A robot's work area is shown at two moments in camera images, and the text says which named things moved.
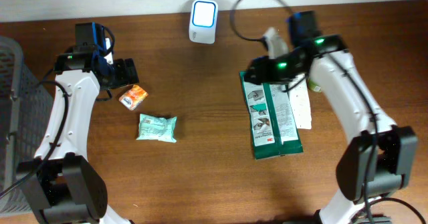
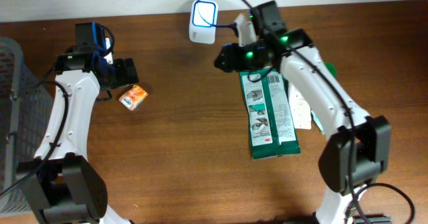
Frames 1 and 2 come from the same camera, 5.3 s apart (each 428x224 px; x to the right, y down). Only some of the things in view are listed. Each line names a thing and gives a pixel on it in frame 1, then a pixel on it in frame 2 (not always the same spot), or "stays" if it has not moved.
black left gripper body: x=126 y=71 stays
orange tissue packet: x=133 y=97 stays
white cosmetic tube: x=299 y=101 stays
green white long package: x=272 y=124 stays
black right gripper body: x=286 y=67 to x=250 y=57
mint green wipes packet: x=152 y=128 to x=316 y=122
